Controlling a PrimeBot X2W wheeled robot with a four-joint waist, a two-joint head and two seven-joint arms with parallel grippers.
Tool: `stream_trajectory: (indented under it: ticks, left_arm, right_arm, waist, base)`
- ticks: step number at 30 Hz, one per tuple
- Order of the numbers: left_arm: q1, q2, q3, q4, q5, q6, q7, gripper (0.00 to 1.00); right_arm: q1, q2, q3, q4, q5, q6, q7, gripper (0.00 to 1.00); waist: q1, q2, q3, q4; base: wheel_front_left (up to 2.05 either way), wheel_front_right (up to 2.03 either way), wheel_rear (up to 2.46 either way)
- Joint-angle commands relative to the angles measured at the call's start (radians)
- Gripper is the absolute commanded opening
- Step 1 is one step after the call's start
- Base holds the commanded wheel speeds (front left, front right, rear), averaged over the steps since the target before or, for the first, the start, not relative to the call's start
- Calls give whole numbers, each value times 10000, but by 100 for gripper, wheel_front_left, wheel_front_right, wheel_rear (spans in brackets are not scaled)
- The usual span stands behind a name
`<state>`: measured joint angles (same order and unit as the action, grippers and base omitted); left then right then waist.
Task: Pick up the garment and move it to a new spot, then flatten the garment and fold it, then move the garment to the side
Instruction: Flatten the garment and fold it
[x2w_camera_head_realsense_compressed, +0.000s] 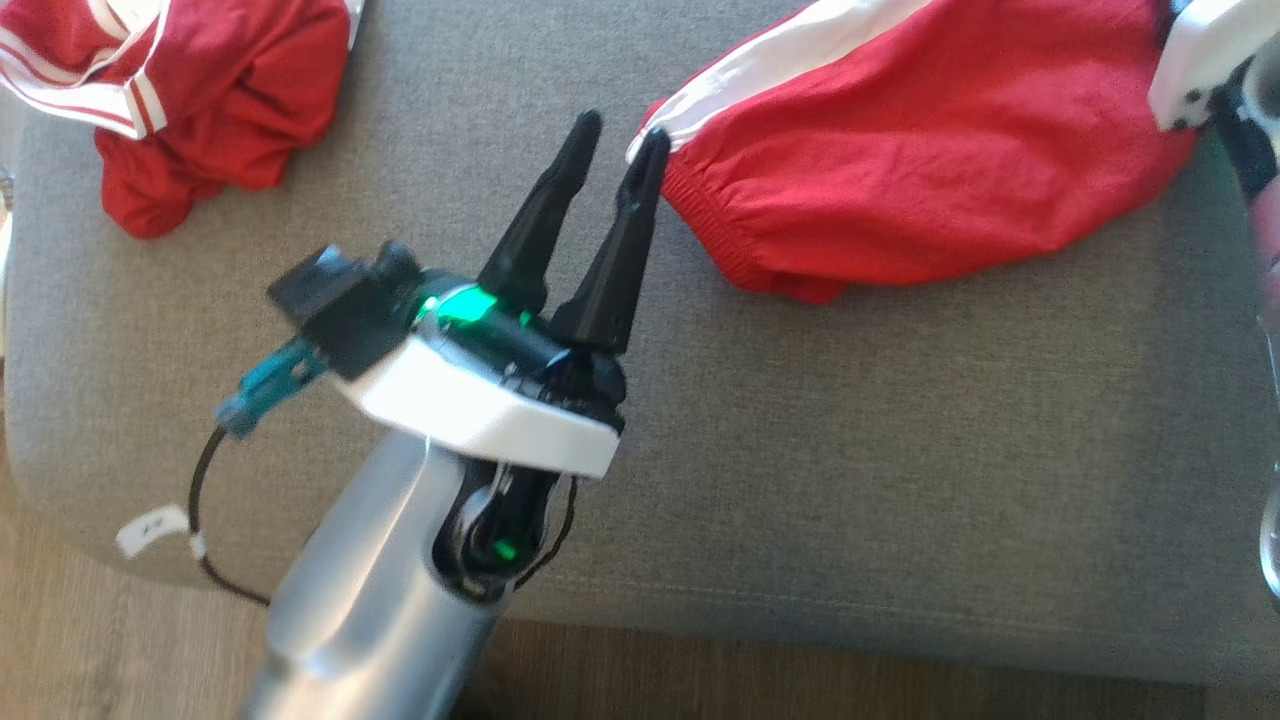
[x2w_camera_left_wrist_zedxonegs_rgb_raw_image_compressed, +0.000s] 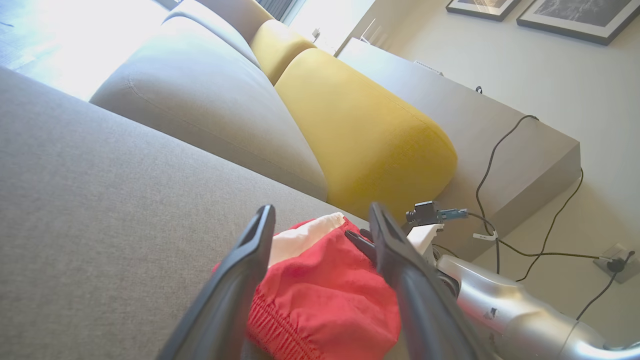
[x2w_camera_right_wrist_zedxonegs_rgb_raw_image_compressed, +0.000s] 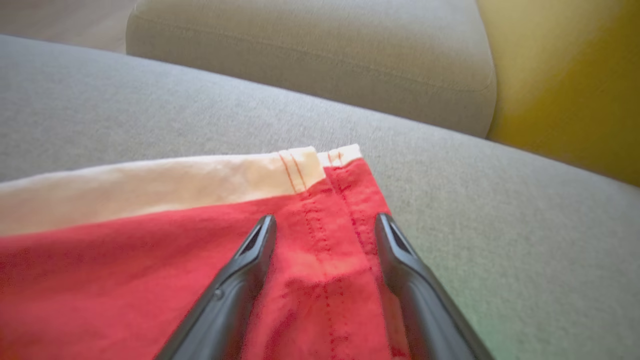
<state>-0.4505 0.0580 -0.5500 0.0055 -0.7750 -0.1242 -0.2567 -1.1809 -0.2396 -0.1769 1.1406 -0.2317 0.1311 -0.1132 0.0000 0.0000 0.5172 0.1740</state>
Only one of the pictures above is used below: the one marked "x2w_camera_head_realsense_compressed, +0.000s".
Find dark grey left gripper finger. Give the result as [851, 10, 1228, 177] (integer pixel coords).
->
[478, 108, 604, 316]
[548, 126, 672, 353]

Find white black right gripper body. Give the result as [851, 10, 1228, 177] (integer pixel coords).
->
[1148, 0, 1280, 131]

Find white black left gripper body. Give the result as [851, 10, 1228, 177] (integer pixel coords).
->
[335, 268, 629, 479]

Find red shorts with white stripe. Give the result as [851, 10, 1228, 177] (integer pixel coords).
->
[625, 0, 1201, 306]

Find red jersey with striped trim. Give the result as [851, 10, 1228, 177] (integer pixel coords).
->
[0, 0, 366, 241]

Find grey fabric sofa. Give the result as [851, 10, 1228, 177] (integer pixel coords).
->
[0, 0, 1280, 691]

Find teal cable connector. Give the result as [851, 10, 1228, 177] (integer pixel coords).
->
[215, 338, 327, 439]

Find black cable with white tag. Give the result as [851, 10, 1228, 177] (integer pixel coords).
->
[115, 425, 273, 608]

